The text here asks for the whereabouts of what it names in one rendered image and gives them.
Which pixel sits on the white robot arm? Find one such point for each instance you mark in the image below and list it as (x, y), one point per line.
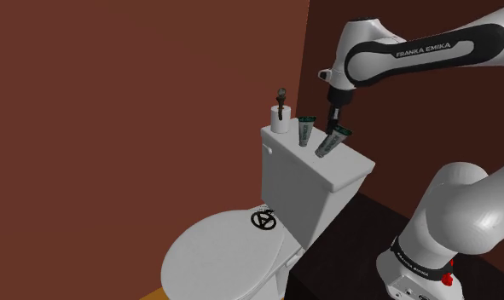
(455, 216)

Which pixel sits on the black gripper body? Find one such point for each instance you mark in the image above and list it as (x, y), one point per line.
(340, 97)

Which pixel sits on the dark ball-topped roll holder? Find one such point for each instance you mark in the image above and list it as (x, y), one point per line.
(281, 99)

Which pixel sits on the dark robot stand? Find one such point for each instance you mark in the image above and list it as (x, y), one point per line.
(343, 257)

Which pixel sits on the white toilet paper roll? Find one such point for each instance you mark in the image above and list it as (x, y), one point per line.
(281, 124)

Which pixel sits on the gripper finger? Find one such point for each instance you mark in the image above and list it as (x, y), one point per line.
(331, 121)
(339, 114)

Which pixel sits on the grey tube with green cap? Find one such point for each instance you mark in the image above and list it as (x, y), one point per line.
(330, 143)
(305, 131)

